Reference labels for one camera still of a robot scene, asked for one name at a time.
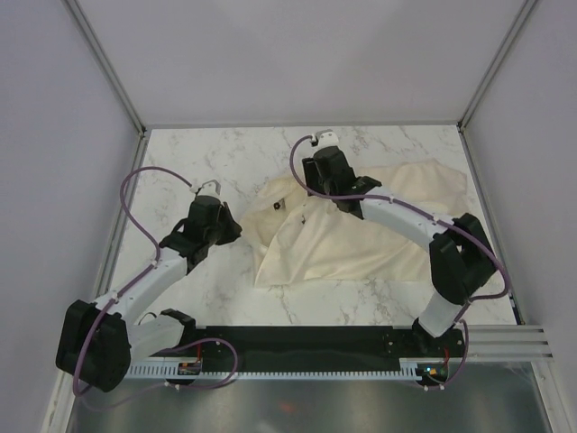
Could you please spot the aluminium frame post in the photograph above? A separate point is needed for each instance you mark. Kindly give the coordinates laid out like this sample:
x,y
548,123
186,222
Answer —
x,y
506,46
98,53

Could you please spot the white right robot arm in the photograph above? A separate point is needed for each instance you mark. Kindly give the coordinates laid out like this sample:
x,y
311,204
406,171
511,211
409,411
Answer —
x,y
460,256

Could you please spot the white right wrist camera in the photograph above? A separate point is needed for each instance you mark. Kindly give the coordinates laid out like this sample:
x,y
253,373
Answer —
x,y
325,138

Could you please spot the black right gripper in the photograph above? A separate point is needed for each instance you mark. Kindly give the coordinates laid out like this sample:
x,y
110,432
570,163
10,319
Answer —
x,y
311,174

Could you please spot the right aluminium frame post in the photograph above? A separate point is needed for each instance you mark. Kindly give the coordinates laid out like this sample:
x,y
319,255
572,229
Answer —
x,y
506,46

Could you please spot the cream satin pillowcase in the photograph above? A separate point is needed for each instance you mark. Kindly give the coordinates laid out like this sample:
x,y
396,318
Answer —
x,y
319,242

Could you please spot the left aluminium frame post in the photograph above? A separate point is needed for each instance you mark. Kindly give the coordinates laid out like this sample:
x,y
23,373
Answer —
x,y
98,53

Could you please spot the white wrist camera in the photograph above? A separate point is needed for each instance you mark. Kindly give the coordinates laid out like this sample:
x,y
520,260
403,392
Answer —
x,y
210,188
325,138

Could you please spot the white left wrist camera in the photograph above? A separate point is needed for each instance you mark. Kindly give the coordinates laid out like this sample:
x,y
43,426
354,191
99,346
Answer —
x,y
210,188

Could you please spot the shiny metal sheet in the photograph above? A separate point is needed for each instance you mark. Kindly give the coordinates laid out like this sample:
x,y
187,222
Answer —
x,y
483,398

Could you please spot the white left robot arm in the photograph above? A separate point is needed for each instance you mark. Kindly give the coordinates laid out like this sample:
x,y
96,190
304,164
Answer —
x,y
101,339

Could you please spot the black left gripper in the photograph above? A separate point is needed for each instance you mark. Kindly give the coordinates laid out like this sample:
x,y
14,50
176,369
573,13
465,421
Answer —
x,y
233,230

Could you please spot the white slotted cable duct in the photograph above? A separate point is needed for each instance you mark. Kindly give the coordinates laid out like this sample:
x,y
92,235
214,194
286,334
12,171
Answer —
x,y
187,369

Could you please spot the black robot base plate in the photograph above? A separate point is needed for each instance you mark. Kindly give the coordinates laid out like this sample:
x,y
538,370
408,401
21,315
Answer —
x,y
319,348

